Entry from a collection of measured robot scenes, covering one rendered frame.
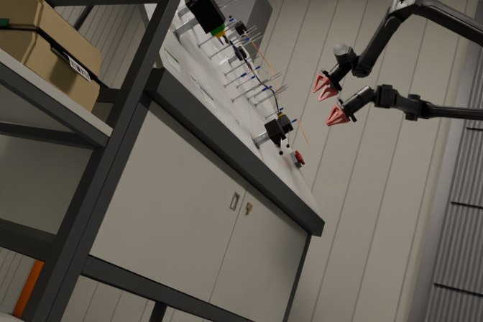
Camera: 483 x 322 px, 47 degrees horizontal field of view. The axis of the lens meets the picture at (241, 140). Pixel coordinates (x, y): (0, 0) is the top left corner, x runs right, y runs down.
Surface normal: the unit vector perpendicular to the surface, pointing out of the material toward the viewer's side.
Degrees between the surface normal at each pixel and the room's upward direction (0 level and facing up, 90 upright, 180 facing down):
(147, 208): 90
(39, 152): 90
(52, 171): 90
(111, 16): 90
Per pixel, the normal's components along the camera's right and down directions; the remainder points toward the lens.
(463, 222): -0.41, -0.42
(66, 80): 0.87, 0.14
